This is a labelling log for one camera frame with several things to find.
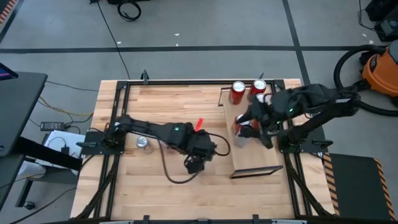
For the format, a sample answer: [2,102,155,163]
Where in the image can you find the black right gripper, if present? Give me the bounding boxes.
[238,102,282,149]

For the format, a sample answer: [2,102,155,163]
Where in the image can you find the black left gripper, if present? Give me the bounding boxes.
[185,132,217,175]

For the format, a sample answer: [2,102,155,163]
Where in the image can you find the red Coke Zero can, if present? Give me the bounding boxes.
[231,113,249,136]
[228,80,247,106]

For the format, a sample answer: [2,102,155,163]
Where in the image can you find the tall slim silver can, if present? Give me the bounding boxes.
[232,124,253,149]

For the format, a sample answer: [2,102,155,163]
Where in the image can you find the silver Diet Coke can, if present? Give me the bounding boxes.
[136,135,154,154]

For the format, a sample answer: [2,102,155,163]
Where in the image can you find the orange shop vacuum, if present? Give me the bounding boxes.
[333,44,398,118]
[353,39,398,106]

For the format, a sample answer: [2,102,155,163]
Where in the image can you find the black mat hazard stripes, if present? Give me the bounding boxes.
[0,0,18,24]
[323,152,398,222]

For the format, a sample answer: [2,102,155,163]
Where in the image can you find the white paper sheet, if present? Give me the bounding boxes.
[43,129,86,170]

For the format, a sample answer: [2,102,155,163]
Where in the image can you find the black power adapter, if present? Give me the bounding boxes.
[39,121,65,131]

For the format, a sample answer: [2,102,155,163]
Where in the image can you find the black equipment case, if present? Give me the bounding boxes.
[359,0,398,43]

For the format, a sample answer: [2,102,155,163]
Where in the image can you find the black desk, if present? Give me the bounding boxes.
[0,71,84,210]

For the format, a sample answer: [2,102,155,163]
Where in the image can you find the computer monitor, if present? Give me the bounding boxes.
[0,62,19,82]

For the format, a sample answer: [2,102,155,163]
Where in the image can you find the black aluminium table frame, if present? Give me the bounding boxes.
[74,79,335,220]

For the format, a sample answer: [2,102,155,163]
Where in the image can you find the yellow cable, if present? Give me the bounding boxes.
[37,96,94,118]

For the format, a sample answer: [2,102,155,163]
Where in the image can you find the thin black cable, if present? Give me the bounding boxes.
[45,80,99,93]

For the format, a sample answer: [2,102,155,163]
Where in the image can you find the coiled black cable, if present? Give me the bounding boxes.
[116,1,142,22]

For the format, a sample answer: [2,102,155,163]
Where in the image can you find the long black floor cable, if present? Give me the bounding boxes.
[90,0,131,80]

